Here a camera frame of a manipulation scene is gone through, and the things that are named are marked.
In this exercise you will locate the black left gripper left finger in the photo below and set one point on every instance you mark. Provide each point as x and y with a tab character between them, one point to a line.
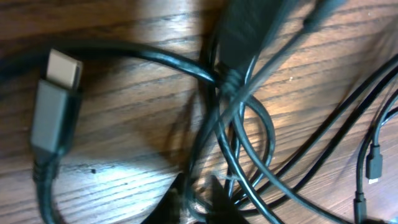
168	209

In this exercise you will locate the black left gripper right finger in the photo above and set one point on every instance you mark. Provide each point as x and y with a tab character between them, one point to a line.
222	211

